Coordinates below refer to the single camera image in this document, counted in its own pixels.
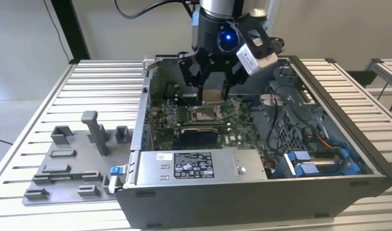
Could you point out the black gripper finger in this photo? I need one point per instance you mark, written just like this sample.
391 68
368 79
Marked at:
184 69
236 77

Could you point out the silver square CPU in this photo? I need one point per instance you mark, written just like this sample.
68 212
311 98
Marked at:
214 96

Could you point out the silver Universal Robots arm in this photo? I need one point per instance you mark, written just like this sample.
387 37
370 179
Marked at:
215 6

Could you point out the CPU socket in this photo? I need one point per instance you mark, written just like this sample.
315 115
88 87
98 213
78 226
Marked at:
204 115

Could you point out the black RAM slot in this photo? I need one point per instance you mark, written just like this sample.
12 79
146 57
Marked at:
202 124

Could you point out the white vertical pole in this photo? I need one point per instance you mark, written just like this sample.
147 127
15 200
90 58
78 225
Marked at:
271 24

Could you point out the green motherboard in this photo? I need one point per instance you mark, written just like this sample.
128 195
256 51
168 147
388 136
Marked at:
240 134

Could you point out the black graphics card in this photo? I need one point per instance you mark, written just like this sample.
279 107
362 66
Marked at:
199 137

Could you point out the hard disk in blue carrier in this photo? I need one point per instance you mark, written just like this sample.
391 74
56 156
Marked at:
300 156
115 170
307 169

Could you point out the black box under table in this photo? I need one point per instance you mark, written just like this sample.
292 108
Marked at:
360 78

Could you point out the silver power supply unit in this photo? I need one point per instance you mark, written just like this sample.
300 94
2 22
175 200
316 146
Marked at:
151 166

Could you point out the grey parts rack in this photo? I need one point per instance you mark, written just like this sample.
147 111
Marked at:
87 154

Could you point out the black open PC case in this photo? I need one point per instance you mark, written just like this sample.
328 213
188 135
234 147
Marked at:
235 204

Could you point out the green RAM stick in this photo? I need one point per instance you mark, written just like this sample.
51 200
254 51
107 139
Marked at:
76 177

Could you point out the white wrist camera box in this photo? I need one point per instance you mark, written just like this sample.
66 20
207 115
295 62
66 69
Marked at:
252 62

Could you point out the grey drive cage frame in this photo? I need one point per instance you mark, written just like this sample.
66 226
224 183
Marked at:
290 130

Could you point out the black vertical post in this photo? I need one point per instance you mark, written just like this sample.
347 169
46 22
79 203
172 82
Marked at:
71 24

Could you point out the aluminium frame table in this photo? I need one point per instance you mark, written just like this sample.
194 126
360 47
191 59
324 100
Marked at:
388 72

